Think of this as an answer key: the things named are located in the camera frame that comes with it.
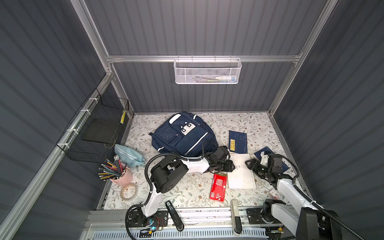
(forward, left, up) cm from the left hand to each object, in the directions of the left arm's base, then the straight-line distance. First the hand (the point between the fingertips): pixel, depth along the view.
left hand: (234, 168), depth 88 cm
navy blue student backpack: (+26, +29, +2) cm, 39 cm away
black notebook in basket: (+11, +69, +27) cm, 75 cm away
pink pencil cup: (-5, +61, +5) cm, 61 cm away
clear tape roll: (-9, +61, -4) cm, 62 cm away
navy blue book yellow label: (+20, -7, -1) cm, 21 cm away
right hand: (+1, -9, +2) cm, 10 cm away
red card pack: (-9, +11, -2) cm, 14 cm away
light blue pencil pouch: (+12, +65, +1) cm, 66 cm away
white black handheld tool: (-28, +6, +3) cm, 28 cm away
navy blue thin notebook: (+8, -21, +5) cm, 23 cm away
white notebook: (-4, -4, -2) cm, 6 cm away
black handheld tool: (-23, +35, -1) cm, 42 cm away
